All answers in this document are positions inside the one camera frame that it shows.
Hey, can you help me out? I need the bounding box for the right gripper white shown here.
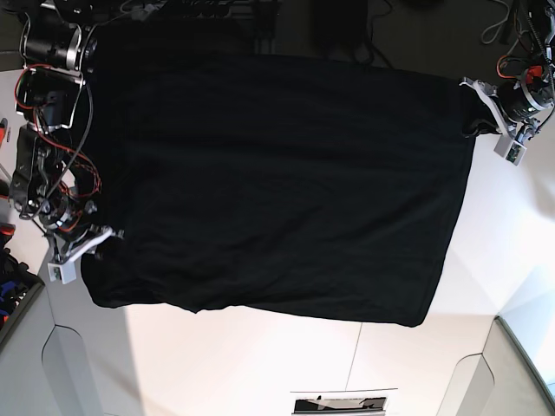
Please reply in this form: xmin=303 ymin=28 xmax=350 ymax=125
xmin=38 ymin=207 xmax=124 ymax=269

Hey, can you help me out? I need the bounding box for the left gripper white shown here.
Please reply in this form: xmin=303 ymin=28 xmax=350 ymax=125
xmin=459 ymin=76 xmax=554 ymax=147

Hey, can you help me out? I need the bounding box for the black t-shirt with graphic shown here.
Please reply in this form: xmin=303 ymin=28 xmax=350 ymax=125
xmin=81 ymin=27 xmax=484 ymax=327

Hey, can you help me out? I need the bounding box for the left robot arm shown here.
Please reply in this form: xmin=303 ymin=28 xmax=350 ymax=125
xmin=459 ymin=1 xmax=554 ymax=166

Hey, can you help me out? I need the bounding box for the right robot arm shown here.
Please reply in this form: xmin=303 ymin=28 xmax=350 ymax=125
xmin=1 ymin=1 xmax=117 ymax=283

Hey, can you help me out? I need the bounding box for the grey bin with colourful clothes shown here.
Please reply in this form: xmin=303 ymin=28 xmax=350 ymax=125
xmin=1 ymin=223 xmax=44 ymax=350

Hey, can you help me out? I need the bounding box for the orange black tool at edge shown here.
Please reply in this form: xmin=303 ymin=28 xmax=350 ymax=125
xmin=0 ymin=118 xmax=10 ymax=146

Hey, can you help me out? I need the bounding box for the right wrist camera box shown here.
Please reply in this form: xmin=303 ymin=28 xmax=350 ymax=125
xmin=47 ymin=262 xmax=77 ymax=284

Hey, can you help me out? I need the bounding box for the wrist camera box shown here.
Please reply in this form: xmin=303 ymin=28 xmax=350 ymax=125
xmin=47 ymin=262 xmax=77 ymax=284
xmin=493 ymin=135 xmax=527 ymax=166

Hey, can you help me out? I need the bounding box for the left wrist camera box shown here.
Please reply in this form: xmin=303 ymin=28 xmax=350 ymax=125
xmin=493 ymin=135 xmax=527 ymax=166

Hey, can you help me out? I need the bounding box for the grey looped cable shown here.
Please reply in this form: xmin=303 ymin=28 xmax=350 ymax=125
xmin=479 ymin=0 xmax=528 ymax=44

